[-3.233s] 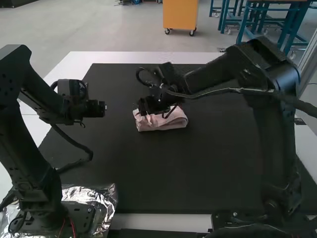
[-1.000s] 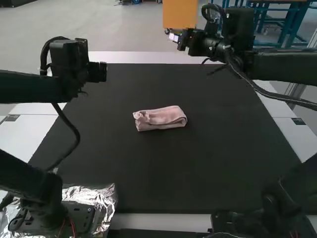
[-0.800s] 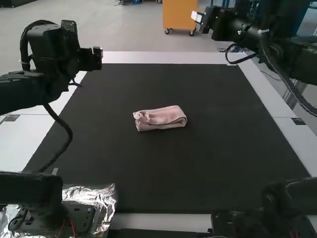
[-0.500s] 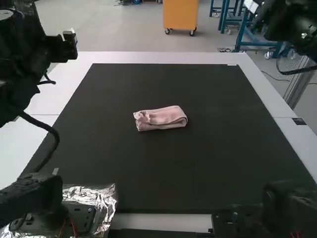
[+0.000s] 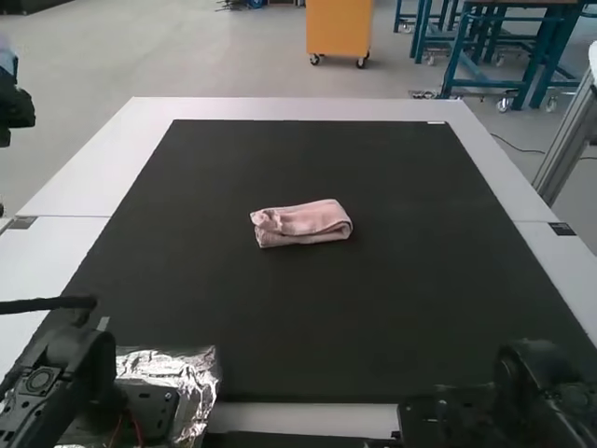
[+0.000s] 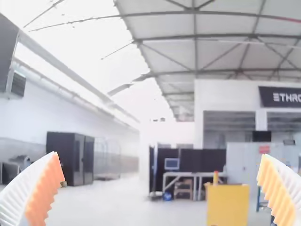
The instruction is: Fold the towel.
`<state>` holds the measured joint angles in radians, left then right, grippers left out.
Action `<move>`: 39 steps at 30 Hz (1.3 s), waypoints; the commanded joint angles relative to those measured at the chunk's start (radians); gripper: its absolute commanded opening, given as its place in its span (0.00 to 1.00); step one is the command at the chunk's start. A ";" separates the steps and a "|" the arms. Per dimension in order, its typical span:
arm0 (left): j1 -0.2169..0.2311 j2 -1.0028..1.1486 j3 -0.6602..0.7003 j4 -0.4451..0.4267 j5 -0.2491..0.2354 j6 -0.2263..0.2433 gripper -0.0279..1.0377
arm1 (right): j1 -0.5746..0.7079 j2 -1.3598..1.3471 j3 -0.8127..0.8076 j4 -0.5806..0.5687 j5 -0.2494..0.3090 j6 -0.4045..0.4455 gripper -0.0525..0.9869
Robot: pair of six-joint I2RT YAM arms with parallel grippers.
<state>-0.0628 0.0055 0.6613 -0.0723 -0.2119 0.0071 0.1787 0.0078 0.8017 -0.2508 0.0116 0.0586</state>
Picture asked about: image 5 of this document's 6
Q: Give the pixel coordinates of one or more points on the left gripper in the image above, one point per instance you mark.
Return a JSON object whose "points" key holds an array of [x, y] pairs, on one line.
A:
{"points": [[16, 112]]}

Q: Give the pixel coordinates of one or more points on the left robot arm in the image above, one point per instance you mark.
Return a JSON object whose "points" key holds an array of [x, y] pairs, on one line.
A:
{"points": [[56, 382]]}

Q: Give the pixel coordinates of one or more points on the pale towel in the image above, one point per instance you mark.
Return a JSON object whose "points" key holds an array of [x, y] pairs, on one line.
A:
{"points": [[303, 224]]}

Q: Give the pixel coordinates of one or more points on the yellow wheeled cart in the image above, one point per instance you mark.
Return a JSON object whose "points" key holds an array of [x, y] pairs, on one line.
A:
{"points": [[338, 23]]}

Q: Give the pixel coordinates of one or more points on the black label plate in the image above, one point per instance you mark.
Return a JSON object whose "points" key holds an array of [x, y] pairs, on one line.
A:
{"points": [[559, 228]]}

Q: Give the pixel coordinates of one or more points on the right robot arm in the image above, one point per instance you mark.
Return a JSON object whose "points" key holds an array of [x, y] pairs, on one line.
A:
{"points": [[545, 396]]}

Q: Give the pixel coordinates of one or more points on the black mat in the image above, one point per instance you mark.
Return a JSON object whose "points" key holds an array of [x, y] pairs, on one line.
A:
{"points": [[326, 326]]}

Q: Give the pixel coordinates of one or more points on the dark base panel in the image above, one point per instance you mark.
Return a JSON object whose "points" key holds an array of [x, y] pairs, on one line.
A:
{"points": [[443, 415], [149, 410]]}

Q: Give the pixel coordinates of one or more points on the blue frame workbench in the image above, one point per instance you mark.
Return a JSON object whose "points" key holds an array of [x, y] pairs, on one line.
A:
{"points": [[536, 46], [422, 28]]}

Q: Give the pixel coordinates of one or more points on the silver foil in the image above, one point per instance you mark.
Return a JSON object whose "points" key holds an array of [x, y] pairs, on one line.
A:
{"points": [[186, 368]]}

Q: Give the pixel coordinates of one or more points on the aluminium profile post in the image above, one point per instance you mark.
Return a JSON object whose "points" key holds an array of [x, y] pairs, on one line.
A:
{"points": [[564, 140]]}

